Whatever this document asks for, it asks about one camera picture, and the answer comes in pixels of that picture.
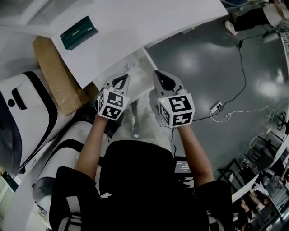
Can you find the person's black shirt torso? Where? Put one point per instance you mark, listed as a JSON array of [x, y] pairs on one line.
[[140, 191]]

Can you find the black chair frame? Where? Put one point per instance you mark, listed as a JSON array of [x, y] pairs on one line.
[[232, 173]]

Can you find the person's left forearm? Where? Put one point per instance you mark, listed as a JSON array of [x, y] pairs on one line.
[[90, 146]]

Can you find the black tablet screen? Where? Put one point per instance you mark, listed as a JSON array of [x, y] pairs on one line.
[[183, 167]]

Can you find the person's right forearm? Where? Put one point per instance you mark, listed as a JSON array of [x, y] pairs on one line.
[[194, 155]]

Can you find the dark green box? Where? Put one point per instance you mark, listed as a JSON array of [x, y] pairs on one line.
[[79, 33]]

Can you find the person's legs in beige trousers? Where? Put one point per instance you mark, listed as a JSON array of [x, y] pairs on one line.
[[144, 117]]

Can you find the white drawer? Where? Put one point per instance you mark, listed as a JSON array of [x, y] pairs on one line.
[[142, 59]]

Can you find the brown cardboard box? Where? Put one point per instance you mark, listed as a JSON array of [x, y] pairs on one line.
[[56, 74]]

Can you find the white desk with hutch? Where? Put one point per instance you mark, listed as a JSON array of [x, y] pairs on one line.
[[135, 27]]

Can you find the white board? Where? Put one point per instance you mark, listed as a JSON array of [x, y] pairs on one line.
[[245, 188]]

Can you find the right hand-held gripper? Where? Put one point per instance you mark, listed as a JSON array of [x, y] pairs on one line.
[[180, 106]]

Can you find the white power strip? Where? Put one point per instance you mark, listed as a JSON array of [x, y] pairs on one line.
[[215, 107]]

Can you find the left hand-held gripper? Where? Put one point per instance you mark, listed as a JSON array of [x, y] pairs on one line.
[[113, 103]]

